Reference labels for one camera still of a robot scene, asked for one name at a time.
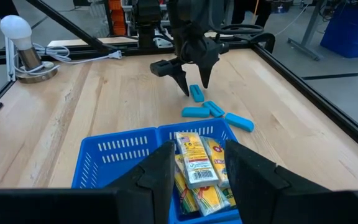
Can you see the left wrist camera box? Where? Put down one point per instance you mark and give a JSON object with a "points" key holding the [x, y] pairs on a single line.
{"points": [[162, 67]]}

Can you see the grey metal desk foot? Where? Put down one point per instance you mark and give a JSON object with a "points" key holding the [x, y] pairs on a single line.
{"points": [[309, 31]]}

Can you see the desk lamp with white bulb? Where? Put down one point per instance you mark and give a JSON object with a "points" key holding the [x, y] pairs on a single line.
{"points": [[15, 29]]}

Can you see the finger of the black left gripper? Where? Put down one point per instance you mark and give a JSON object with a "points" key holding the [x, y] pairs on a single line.
{"points": [[205, 74], [181, 81]]}

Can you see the orange parts drawer cabinet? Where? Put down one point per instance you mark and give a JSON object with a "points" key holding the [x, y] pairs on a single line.
{"points": [[117, 18]]}

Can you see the large blue plastic basket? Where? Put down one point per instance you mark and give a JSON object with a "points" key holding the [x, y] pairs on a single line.
{"points": [[120, 155]]}

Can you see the blue barrel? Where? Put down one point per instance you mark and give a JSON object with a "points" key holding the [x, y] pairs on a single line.
{"points": [[350, 31]]}

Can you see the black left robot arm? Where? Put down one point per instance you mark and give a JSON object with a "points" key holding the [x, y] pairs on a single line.
{"points": [[194, 12]]}

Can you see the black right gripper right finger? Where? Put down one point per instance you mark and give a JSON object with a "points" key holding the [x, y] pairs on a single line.
{"points": [[253, 186]]}

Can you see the silver aluminium bracket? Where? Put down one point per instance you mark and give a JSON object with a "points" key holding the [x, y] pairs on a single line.
{"points": [[9, 68]]}

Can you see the person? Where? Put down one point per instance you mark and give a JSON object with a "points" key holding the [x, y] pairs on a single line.
{"points": [[244, 11]]}

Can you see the black aluminium table frame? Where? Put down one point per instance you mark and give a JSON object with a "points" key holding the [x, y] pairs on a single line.
{"points": [[322, 104]]}

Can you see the black arched hook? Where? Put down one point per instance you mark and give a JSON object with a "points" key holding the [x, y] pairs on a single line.
{"points": [[270, 39]]}

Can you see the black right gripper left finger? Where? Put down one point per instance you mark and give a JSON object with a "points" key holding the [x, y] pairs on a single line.
{"points": [[148, 193]]}

